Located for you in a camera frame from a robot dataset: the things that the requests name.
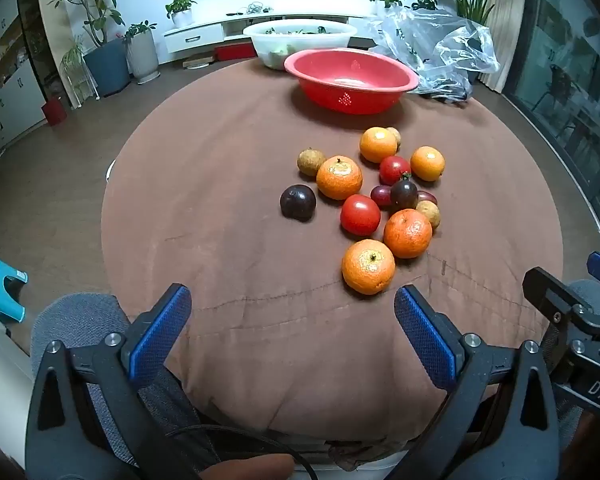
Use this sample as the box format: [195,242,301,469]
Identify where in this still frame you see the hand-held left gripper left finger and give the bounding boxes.
[25,282,201,480]

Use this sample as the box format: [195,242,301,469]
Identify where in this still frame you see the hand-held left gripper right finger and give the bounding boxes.
[394,284,563,480]

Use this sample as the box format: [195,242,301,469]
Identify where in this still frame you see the orange mandarin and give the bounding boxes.
[316,155,364,201]
[410,146,446,182]
[383,208,433,260]
[342,239,397,296]
[359,126,398,164]

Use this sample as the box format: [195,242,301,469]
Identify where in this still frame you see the large red tomato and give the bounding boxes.
[340,194,382,236]

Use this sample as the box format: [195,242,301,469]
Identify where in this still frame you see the small red tomato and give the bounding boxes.
[378,155,412,186]

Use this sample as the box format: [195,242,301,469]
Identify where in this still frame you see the red plastic basin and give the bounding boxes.
[283,48,420,115]

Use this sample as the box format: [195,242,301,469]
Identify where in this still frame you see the person's right leg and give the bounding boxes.
[555,279,600,441]

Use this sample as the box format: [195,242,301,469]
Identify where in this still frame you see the blue plastic stool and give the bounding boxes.
[0,259,29,323]

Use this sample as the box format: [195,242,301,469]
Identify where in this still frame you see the glass sliding door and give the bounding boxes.
[500,0,600,241]

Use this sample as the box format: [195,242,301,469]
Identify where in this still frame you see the red waste bin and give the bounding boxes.
[41,97,68,127]

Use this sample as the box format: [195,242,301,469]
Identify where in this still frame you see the beige curtain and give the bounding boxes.
[480,0,531,93]

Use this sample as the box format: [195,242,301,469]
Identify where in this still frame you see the tall leafy plant blue pot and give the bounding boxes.
[50,0,131,97]

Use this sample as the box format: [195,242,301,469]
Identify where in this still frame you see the plant in grey pot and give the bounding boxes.
[124,20,162,85]

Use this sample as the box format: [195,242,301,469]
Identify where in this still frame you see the clear plastic bag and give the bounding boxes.
[364,6,501,103]

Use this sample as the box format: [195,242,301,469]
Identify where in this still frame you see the white storage cabinet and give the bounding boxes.
[0,0,48,156]

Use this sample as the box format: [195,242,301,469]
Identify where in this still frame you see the red box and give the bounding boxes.
[215,44,258,63]

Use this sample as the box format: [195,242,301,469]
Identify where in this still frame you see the white television cabinet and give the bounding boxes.
[162,10,381,58]

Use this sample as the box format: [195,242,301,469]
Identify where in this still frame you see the chopped green vegetables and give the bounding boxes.
[265,24,342,69]

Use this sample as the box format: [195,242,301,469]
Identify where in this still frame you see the white plastic basin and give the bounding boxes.
[243,19,358,71]

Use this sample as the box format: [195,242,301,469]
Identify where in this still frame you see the small plant white pot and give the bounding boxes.
[165,0,198,29]

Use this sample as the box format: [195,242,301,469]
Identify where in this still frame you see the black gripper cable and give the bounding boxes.
[165,425,316,480]

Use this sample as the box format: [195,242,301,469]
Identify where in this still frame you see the plant on white wire stand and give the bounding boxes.
[60,35,101,111]

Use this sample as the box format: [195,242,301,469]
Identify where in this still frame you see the bundle of cables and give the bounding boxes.
[225,2,276,17]

